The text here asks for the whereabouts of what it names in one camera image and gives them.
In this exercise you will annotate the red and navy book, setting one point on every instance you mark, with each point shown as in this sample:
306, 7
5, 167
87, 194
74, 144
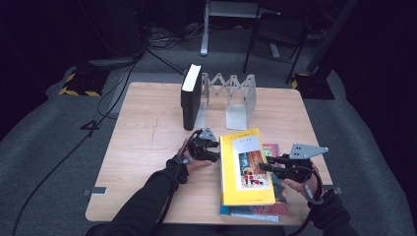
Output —
282, 206

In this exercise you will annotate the thick black book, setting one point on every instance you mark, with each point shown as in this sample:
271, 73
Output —
190, 105

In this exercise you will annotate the person's right hand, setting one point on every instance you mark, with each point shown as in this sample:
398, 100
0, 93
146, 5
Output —
303, 190

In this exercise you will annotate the black chair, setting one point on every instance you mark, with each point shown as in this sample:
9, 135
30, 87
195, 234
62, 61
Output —
278, 29

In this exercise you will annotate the grey table bracket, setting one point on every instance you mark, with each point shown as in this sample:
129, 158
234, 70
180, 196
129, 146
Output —
334, 189
95, 191

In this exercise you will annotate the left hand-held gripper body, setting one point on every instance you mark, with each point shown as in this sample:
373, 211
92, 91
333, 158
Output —
200, 146

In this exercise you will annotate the yellow book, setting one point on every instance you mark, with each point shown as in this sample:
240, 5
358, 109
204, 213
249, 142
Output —
234, 183

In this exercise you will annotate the expandable metal bookend rack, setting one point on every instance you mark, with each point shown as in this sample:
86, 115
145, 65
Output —
237, 114

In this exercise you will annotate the black yellow striped base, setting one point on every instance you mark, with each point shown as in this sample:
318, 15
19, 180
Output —
82, 85
314, 88

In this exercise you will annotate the person's left hand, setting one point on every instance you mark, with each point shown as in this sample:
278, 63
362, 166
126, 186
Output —
195, 164

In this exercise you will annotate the grey slanted pole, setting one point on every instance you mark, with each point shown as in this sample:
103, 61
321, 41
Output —
327, 36

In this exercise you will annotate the white metal stand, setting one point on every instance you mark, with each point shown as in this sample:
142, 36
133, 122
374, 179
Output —
205, 32

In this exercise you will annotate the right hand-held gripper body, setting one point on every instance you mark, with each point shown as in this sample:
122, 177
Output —
305, 151

